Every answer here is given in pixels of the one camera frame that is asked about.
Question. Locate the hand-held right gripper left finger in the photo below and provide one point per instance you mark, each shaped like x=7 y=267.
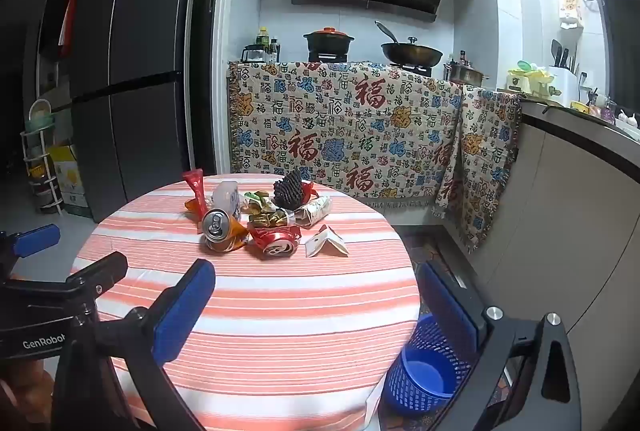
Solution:
x=182 y=311

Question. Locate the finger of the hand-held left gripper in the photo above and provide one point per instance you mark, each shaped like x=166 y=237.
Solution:
x=35 y=238
x=102 y=271

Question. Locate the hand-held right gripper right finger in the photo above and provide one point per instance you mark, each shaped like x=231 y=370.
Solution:
x=447 y=306

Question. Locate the blue plastic mesh basket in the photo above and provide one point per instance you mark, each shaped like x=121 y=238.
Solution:
x=425 y=376

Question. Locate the crushed orange can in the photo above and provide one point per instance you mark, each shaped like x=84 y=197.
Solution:
x=220 y=231

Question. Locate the orange snack wrapper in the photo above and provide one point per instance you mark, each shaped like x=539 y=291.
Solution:
x=190 y=207

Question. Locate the crushed red can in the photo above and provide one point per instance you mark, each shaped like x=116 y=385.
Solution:
x=275 y=242

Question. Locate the clear cream snack wrapper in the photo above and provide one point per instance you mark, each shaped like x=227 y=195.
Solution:
x=226 y=196

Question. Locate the red snack wrapper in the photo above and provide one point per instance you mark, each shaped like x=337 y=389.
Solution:
x=194 y=185

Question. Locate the gold foil wrapper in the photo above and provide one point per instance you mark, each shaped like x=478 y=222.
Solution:
x=272 y=218

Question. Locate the green gold snack wrapper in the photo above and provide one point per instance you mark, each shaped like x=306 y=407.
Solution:
x=260 y=202

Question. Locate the white paper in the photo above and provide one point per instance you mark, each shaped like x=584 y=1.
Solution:
x=327 y=247

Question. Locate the black foam net sleeve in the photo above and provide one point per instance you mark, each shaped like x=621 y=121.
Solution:
x=288 y=191

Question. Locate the white patterned wrapper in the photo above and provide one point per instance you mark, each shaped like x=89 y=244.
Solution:
x=314 y=211

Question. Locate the red twisted wrapper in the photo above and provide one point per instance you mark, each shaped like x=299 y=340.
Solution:
x=310 y=191

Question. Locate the yellow cardboard box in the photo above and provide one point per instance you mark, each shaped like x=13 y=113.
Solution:
x=70 y=181

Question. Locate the orange white striped tablecloth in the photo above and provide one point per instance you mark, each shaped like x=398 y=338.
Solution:
x=280 y=311

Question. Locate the small printed blanket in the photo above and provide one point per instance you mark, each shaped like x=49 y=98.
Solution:
x=485 y=161

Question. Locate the grey kitchen counter cabinet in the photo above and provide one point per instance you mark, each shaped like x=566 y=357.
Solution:
x=575 y=211

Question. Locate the dark grey refrigerator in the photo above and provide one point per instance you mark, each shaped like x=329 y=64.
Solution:
x=140 y=61

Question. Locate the large printed blanket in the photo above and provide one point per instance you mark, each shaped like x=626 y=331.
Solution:
x=325 y=121

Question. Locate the steel cooking pot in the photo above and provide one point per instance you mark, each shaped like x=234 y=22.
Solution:
x=465 y=75

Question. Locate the yellow green kitchen appliance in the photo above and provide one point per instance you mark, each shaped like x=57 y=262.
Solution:
x=527 y=81

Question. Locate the dark sauce bottle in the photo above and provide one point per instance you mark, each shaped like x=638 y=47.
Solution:
x=462 y=58

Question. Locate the white knife block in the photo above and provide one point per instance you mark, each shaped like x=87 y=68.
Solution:
x=562 y=83

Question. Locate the pink small bottle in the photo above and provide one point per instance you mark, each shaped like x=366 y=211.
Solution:
x=607 y=112

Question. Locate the black wok with lid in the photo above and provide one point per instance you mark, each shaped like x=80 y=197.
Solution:
x=412 y=53

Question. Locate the glass teapot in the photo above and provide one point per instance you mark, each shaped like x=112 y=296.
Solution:
x=254 y=54

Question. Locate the black gas stove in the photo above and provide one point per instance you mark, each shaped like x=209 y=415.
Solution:
x=327 y=57

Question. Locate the black clay pot orange lid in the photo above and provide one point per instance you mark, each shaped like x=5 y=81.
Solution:
x=327 y=45

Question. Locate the hanging yellow white packet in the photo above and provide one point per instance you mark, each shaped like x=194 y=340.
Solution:
x=571 y=6

